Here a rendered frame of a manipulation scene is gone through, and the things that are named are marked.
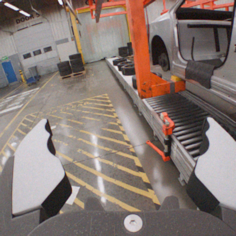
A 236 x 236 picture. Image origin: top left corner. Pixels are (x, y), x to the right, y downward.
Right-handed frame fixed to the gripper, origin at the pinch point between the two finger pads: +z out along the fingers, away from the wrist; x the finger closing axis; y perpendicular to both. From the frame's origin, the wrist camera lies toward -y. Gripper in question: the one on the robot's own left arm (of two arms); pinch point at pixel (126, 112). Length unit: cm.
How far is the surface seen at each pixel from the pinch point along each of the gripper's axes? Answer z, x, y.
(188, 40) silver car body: 185, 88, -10
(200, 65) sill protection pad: 130, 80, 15
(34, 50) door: 1078, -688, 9
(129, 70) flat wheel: 407, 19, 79
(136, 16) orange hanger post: 165, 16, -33
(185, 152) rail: 73, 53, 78
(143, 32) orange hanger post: 166, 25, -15
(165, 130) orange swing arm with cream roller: 94, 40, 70
